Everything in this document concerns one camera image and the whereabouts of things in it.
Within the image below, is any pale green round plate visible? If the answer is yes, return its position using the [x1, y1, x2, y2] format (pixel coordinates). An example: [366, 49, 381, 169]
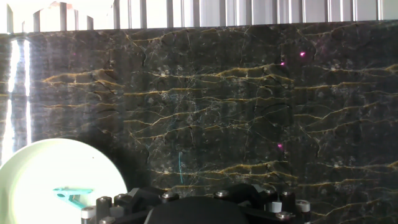
[0, 138, 128, 224]

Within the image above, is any teal plastic clothespin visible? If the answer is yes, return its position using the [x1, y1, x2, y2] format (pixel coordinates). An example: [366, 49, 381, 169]
[52, 187, 94, 210]

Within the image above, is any black marble pattern mat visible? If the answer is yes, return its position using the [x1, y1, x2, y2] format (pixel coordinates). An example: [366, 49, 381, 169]
[0, 20, 398, 224]

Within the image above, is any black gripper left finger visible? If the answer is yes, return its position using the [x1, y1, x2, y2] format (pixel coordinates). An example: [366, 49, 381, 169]
[80, 186, 180, 224]

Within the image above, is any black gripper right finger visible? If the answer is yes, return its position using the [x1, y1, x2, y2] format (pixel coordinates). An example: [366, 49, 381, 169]
[213, 183, 312, 224]

